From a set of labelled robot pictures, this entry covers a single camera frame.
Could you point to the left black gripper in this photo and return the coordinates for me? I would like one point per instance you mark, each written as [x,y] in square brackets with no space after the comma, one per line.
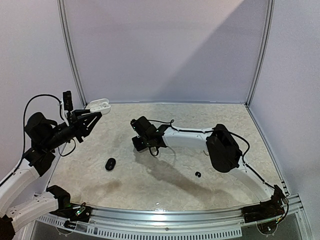
[78,125]

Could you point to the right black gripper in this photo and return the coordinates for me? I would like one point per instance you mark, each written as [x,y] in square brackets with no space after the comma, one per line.
[139,141]

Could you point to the small white oval case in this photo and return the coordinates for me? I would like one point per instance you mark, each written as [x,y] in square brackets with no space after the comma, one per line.
[100,105]

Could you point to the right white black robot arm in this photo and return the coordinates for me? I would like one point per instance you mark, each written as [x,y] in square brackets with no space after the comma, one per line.
[223,150]

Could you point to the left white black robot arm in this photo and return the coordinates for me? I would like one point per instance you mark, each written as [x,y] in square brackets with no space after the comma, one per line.
[46,135]

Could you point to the black oval charging case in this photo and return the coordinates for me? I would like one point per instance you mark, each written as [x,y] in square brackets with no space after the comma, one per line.
[110,164]

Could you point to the black earbud centre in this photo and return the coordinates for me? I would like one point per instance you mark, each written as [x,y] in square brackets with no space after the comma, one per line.
[198,174]

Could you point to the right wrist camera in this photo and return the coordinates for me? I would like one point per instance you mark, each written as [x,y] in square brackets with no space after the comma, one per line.
[133,124]

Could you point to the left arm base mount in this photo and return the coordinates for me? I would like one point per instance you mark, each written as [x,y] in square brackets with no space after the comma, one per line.
[66,209]

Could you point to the left aluminium frame post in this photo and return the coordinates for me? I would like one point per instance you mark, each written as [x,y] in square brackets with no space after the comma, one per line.
[70,51]

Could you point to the aluminium frame post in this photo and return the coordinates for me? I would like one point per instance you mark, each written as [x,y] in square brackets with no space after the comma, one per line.
[70,51]
[262,51]

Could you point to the aluminium front rail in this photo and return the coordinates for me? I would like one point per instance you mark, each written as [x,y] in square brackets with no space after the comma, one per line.
[123,224]

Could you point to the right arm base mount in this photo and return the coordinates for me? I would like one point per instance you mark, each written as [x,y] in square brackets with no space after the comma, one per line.
[276,208]

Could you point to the right aluminium frame post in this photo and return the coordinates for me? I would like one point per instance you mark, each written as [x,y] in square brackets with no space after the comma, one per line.
[262,51]

